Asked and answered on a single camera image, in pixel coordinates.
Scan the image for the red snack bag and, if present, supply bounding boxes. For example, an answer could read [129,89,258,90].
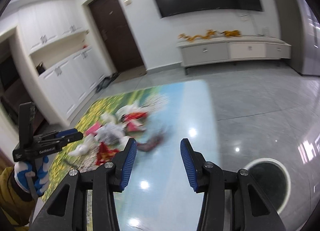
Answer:
[95,142,119,166]

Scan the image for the grey bag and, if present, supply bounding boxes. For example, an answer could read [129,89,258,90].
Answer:
[137,129,166,152]

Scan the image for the pink snack packet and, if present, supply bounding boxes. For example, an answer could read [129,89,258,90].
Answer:
[85,122,103,136]

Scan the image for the clear plastic bag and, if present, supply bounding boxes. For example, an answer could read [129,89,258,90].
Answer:
[94,123,126,145]

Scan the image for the red noodle packet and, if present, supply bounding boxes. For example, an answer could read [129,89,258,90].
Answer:
[122,112,148,132]

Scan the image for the white plastic bag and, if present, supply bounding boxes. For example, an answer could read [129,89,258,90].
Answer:
[116,100,148,119]

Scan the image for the yellow jacket forearm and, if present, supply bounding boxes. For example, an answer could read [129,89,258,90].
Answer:
[0,167,36,230]

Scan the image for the white round trash bin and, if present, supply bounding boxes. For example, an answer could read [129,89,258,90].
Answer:
[244,158,291,214]

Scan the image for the left gloved hand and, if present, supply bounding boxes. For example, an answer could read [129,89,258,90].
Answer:
[14,156,49,197]

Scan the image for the landscape print coffee table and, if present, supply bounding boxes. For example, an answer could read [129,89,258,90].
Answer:
[41,79,221,231]

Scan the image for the black bag on shelf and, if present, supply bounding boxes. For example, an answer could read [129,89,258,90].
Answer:
[36,62,46,75]

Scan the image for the grey slippers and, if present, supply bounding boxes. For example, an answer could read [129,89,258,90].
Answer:
[96,72,119,93]

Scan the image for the white shoe cabinet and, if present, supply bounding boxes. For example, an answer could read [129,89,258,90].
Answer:
[0,0,118,127]

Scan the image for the white TV console cabinet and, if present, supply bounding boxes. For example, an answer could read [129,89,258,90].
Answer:
[177,36,291,74]

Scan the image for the dark brown entrance door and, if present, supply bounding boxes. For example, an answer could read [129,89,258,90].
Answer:
[88,0,144,72]

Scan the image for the golden dragon ornament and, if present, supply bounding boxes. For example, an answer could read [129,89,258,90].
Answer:
[178,29,242,42]

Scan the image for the silver refrigerator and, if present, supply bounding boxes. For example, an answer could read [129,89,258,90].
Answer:
[297,0,319,76]

